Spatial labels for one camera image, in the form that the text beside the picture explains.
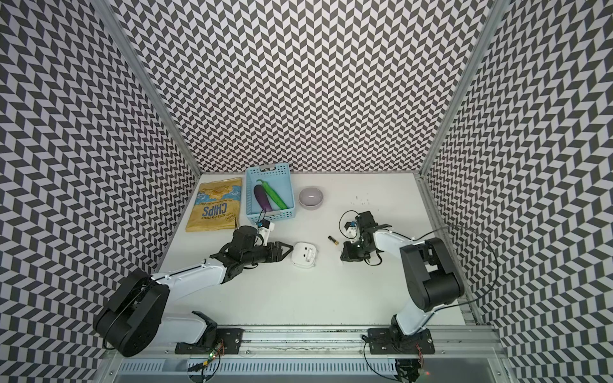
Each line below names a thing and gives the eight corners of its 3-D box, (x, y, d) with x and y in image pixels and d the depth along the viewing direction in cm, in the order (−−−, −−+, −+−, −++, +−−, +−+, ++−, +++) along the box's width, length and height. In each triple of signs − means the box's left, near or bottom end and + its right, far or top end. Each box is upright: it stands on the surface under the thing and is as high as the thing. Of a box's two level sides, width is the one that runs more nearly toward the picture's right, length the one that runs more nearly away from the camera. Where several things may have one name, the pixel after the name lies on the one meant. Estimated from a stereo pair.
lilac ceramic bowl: (296, 205, 107) (295, 198, 103) (306, 191, 112) (306, 183, 108) (317, 213, 104) (317, 206, 100) (326, 198, 109) (326, 191, 105)
